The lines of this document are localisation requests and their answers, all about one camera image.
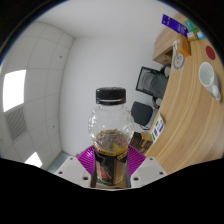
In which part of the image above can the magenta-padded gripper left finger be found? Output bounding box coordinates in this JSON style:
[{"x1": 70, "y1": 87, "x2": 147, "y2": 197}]
[{"x1": 54, "y1": 144, "x2": 98, "y2": 189}]

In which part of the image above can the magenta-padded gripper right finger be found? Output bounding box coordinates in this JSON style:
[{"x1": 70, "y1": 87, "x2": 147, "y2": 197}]
[{"x1": 127, "y1": 144, "x2": 168, "y2": 189}]

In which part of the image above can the clear black-capped drink bottle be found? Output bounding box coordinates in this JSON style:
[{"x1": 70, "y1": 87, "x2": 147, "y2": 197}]
[{"x1": 87, "y1": 86, "x2": 136, "y2": 187}]

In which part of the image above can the small dark brown box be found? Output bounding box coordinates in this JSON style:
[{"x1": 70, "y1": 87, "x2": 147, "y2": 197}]
[{"x1": 129, "y1": 132, "x2": 148, "y2": 155}]

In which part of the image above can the large dark brown box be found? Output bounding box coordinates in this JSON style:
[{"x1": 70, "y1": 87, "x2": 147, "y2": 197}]
[{"x1": 138, "y1": 131, "x2": 154, "y2": 151}]

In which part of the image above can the rectangular ceiling light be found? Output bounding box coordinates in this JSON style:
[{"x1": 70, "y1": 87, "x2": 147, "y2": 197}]
[
  {"x1": 23, "y1": 151, "x2": 44, "y2": 169},
  {"x1": 2, "y1": 69, "x2": 27, "y2": 113}
]

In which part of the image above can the white green booklet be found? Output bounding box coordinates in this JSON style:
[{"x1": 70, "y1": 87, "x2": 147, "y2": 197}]
[{"x1": 150, "y1": 114, "x2": 166, "y2": 144}]

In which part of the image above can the grey ceiling air vent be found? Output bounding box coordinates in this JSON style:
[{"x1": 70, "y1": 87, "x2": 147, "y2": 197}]
[{"x1": 4, "y1": 105, "x2": 27, "y2": 140}]

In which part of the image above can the grey mesh office chair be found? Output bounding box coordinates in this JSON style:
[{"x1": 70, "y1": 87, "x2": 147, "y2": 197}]
[{"x1": 135, "y1": 65, "x2": 172, "y2": 100}]

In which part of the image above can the white ceramic mug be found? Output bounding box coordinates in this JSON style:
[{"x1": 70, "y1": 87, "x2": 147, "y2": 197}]
[{"x1": 198, "y1": 61, "x2": 222, "y2": 102}]

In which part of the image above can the round white paper sheet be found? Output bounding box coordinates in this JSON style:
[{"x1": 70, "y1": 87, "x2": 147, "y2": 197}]
[{"x1": 172, "y1": 39, "x2": 186, "y2": 72}]

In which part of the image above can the orange cardboard box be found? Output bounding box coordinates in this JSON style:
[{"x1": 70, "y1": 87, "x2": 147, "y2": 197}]
[{"x1": 176, "y1": 39, "x2": 192, "y2": 58}]

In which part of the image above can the flat round red coaster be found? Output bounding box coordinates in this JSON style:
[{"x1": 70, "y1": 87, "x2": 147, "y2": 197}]
[{"x1": 205, "y1": 45, "x2": 217, "y2": 61}]

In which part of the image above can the purple standing sign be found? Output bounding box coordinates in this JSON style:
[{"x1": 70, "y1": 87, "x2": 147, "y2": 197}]
[{"x1": 161, "y1": 13, "x2": 189, "y2": 37}]

